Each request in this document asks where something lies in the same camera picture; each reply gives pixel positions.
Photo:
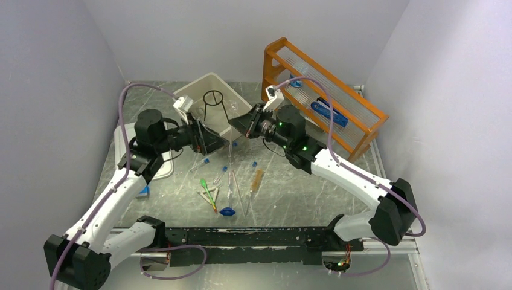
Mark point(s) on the orange wooden shelf rack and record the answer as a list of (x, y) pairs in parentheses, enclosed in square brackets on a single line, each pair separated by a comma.
[(322, 97)]

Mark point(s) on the black wire tripod stand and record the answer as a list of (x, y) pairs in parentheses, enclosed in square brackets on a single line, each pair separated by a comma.
[(218, 99)]

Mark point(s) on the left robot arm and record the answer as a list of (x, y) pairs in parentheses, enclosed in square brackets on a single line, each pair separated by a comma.
[(84, 256)]

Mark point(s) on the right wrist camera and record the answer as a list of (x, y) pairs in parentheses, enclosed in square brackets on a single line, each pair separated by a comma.
[(275, 98)]

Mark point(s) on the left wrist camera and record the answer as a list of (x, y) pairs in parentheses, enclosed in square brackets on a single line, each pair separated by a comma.
[(182, 106)]

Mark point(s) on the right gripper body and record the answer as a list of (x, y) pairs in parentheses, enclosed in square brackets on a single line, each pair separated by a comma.
[(264, 125)]

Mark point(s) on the beige plastic bin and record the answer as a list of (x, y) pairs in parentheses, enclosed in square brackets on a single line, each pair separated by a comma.
[(215, 118)]

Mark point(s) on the blue white container on shelf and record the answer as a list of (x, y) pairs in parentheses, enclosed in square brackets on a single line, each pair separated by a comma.
[(295, 81)]

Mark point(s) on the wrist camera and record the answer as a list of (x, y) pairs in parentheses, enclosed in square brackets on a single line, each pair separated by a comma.
[(275, 98), (182, 106)]

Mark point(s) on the green plastic spoon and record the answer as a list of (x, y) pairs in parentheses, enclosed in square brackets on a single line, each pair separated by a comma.
[(208, 194)]

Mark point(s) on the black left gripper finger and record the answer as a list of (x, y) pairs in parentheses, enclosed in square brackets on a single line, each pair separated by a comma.
[(209, 146), (206, 134)]

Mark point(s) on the blue stapler on shelf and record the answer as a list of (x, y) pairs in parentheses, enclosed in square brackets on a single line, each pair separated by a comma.
[(322, 107)]

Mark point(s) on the glass stirring rod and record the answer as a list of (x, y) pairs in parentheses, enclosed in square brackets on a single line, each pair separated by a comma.
[(237, 189)]

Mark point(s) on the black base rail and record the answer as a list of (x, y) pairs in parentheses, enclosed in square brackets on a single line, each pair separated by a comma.
[(194, 245)]

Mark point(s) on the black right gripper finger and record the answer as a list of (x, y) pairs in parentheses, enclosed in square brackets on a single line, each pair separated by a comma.
[(258, 110), (243, 124)]

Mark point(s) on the brown test tube brush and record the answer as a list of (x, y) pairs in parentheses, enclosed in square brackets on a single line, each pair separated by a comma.
[(258, 176)]

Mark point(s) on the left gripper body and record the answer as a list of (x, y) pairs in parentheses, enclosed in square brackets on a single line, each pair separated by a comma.
[(185, 135)]

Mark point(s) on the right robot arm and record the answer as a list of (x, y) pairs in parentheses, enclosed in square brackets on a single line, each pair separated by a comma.
[(392, 207)]

